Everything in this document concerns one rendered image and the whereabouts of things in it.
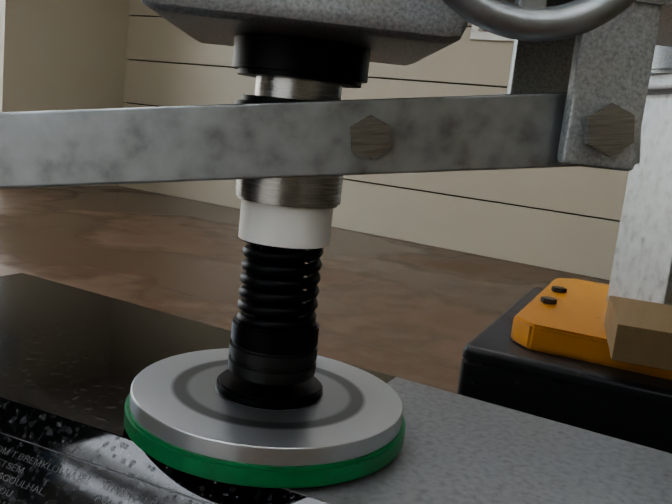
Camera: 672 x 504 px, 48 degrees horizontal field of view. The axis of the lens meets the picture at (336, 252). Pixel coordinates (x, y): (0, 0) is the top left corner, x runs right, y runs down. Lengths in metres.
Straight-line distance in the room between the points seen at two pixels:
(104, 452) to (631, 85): 0.45
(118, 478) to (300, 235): 0.22
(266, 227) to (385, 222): 6.77
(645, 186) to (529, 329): 0.33
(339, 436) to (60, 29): 8.47
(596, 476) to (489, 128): 0.28
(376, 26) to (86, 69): 8.68
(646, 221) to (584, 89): 0.84
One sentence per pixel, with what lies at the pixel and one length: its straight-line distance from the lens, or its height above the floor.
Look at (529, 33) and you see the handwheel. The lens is 0.43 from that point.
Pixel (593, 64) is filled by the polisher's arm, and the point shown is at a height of 1.10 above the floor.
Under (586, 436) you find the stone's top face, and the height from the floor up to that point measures 0.80.
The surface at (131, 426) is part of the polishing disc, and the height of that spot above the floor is 0.82.
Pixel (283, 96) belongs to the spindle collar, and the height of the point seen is 1.06.
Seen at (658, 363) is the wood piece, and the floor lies 0.79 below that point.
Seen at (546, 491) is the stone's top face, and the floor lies 0.80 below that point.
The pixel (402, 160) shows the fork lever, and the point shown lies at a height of 1.03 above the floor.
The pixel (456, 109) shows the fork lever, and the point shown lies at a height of 1.07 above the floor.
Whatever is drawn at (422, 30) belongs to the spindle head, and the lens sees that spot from 0.47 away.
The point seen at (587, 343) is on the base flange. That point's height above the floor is 0.77.
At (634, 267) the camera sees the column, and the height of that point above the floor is 0.86.
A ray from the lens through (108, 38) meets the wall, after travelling 9.33.
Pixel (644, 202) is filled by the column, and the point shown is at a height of 0.97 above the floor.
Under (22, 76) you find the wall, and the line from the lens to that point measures 8.62.
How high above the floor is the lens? 1.05
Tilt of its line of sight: 10 degrees down
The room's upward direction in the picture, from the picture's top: 6 degrees clockwise
